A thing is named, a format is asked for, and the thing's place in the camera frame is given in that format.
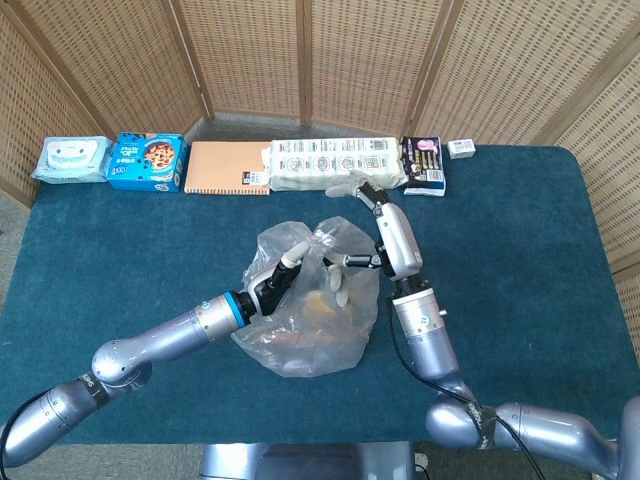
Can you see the white floor power socket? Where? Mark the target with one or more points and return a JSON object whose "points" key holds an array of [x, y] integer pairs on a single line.
{"points": [[422, 461]]}

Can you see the brown spiral notebook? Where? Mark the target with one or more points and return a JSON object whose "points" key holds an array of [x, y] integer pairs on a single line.
{"points": [[220, 167]]}

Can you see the yellow brown snack pack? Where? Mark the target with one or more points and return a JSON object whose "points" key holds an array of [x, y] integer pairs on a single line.
{"points": [[320, 304]]}

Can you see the rattan folding screen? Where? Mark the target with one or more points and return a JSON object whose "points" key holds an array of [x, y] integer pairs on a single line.
{"points": [[360, 55]]}

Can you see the blue cookie box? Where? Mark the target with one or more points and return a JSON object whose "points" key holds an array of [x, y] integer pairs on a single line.
{"points": [[147, 162]]}

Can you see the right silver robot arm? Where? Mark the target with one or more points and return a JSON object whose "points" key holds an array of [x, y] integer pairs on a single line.
{"points": [[430, 345]]}

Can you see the small white box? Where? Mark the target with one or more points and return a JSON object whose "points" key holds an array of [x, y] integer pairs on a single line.
{"points": [[461, 149]]}

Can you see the clear plastic shopping bag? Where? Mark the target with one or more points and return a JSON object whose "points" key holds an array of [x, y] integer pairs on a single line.
{"points": [[320, 350]]}

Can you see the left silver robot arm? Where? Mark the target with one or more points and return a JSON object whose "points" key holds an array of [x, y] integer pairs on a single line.
{"points": [[170, 335]]}

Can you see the dark small snack box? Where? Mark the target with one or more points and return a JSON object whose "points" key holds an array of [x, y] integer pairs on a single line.
{"points": [[425, 165]]}

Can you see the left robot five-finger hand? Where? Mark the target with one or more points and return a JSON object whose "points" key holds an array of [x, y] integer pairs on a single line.
{"points": [[270, 292]]}

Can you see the dark blue table cloth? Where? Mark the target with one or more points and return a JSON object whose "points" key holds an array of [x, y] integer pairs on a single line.
{"points": [[525, 240]]}

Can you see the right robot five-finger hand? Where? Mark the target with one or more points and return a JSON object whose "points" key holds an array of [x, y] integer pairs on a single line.
{"points": [[400, 240]]}

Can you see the light blue wet wipes pack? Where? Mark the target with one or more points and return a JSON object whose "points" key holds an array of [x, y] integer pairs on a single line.
{"points": [[70, 160]]}

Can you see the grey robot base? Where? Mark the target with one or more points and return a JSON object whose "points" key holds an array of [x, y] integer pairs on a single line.
{"points": [[300, 462]]}

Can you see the long white tissue pack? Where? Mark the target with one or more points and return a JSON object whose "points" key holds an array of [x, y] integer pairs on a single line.
{"points": [[315, 162]]}

